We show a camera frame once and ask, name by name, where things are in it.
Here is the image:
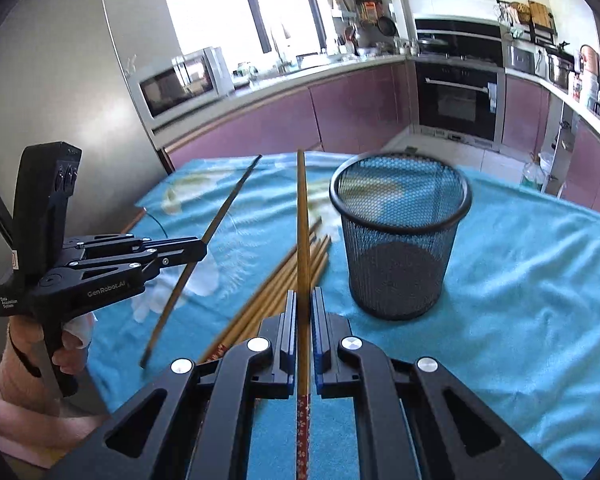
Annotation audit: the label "dark bamboo chopstick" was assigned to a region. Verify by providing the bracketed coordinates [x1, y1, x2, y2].
[138, 154, 263, 370]

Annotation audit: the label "bamboo chopstick red end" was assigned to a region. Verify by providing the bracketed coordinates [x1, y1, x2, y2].
[296, 150, 311, 479]

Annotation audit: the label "pink left sleeve forearm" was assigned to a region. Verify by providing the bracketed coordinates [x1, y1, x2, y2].
[0, 366, 107, 469]

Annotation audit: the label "purple kitchen cabinets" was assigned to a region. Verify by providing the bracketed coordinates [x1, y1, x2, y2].
[162, 61, 600, 212]

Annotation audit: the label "left hand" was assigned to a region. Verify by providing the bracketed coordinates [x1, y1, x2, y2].
[8, 312, 97, 378]

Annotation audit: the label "blue floral tablecloth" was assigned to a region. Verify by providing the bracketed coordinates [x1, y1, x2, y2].
[88, 153, 600, 479]

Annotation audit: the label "white microwave oven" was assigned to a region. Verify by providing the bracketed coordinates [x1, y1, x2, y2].
[128, 47, 235, 130]

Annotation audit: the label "silver refrigerator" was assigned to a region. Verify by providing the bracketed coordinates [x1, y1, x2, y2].
[0, 0, 186, 356]

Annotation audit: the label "black mesh utensil holder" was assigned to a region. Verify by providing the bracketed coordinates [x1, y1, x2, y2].
[329, 152, 472, 321]

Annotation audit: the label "plastic water bottle on floor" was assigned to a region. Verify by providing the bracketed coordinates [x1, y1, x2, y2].
[520, 154, 547, 192]

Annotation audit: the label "black built-in oven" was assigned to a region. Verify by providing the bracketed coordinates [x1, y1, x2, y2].
[415, 62, 504, 145]

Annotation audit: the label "black frying pan hanging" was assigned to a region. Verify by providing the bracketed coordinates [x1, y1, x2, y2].
[376, 15, 399, 38]

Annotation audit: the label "steel pot on counter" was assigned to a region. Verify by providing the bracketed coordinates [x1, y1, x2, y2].
[547, 53, 574, 91]

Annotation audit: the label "black left camera housing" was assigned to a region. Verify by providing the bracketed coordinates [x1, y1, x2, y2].
[14, 142, 82, 288]

